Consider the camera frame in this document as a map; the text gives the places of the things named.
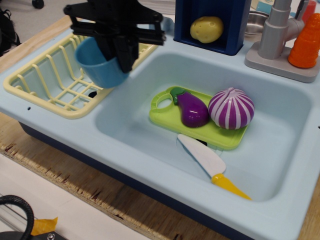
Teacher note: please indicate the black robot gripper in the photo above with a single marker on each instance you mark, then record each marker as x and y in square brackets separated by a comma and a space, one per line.
[106, 19]

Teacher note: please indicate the blue plastic cup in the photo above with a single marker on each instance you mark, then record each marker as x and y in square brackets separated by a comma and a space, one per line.
[103, 73]

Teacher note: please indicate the yellow plastic drying rack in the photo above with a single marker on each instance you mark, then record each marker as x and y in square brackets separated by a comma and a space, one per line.
[53, 81]

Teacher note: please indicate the light blue toy sink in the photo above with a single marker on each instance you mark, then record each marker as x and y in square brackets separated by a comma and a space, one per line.
[126, 150]

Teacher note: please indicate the light blue plate holder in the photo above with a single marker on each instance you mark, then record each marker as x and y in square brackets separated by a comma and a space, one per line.
[168, 26]

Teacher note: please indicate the green plastic cutting board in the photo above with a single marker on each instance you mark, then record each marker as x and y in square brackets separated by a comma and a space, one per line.
[164, 113]

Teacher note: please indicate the yellow toy potato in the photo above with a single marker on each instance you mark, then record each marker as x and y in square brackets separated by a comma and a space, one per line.
[207, 29]

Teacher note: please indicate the purple toy eggplant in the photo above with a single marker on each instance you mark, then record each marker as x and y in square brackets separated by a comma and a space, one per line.
[193, 111]

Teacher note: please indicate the black bag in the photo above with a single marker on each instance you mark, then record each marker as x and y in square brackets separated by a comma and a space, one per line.
[8, 35]

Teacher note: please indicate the dark blue plastic box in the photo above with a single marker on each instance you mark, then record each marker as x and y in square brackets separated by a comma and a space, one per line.
[233, 13]

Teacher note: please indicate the purple striped toy onion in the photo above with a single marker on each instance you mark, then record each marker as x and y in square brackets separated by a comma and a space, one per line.
[231, 109]

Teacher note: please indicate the metal bowl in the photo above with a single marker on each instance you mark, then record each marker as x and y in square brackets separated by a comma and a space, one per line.
[255, 23]

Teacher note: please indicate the grey toy faucet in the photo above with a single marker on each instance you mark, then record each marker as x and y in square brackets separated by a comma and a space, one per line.
[270, 54]

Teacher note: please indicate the orange toy carrot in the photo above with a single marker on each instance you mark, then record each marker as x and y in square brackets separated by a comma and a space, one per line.
[305, 51]

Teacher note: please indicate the yellow tape piece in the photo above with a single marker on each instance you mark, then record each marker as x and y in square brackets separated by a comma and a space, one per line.
[43, 226]

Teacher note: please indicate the white toy knife yellow handle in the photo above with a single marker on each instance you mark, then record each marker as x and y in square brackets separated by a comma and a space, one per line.
[211, 163]

